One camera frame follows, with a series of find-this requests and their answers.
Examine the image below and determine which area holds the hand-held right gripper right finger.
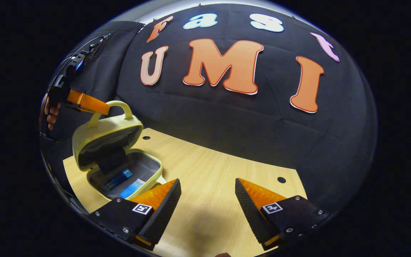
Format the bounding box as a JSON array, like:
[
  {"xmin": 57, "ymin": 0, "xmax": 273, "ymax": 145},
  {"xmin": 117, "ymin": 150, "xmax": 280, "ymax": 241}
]
[{"xmin": 235, "ymin": 178, "xmax": 329, "ymax": 251}]

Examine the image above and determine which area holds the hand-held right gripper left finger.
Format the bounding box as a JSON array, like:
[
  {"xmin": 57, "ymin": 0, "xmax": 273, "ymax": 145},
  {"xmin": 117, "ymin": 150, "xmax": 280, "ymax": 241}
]
[{"xmin": 88, "ymin": 178, "xmax": 182, "ymax": 251}]

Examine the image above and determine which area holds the pale yellow suitcase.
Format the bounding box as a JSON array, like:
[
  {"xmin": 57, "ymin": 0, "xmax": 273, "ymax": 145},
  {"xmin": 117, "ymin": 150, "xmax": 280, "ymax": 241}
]
[{"xmin": 72, "ymin": 100, "xmax": 164, "ymax": 200}]

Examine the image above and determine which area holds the blue and white tube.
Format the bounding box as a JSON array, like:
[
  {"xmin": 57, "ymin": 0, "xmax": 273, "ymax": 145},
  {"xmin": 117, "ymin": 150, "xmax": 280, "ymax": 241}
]
[{"xmin": 120, "ymin": 178, "xmax": 146, "ymax": 199}]

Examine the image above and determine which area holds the blue-capped green bottle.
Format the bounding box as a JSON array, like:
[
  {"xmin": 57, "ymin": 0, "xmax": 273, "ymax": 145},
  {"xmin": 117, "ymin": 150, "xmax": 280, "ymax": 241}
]
[{"xmin": 103, "ymin": 169, "xmax": 134, "ymax": 190}]

